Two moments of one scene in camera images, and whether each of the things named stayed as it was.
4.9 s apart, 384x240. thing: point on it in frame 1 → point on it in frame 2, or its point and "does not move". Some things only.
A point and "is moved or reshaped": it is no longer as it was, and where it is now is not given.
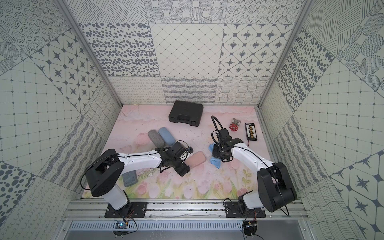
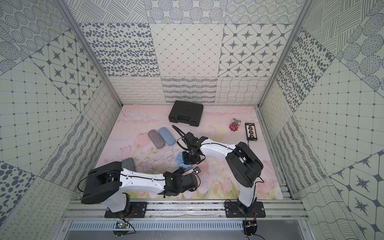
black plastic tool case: [187, 113] does not move
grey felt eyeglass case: [156, 139] does not move
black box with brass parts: [250, 131] does not move
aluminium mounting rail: [93, 209] does not move
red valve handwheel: [233, 127] does not move
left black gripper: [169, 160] → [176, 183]
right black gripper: [215, 154] → [187, 161]
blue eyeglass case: [167, 136] does not move
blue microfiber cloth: [214, 161] is moved or reshaped
